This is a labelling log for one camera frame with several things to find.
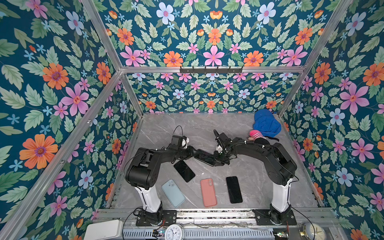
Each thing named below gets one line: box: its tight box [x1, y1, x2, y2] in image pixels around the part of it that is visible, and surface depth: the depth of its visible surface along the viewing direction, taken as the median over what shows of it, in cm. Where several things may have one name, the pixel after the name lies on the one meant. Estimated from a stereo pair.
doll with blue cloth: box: [248, 109, 282, 141], surface depth 112 cm
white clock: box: [164, 223, 185, 240], surface depth 68 cm
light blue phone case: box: [161, 179, 186, 208], surface depth 84 cm
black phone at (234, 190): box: [226, 176, 243, 204], surface depth 84 cm
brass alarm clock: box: [298, 222, 327, 240], surface depth 67 cm
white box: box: [83, 219, 123, 240], surface depth 68 cm
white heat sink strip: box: [122, 228, 275, 239], surface depth 72 cm
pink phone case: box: [200, 178, 218, 208], surface depth 84 cm
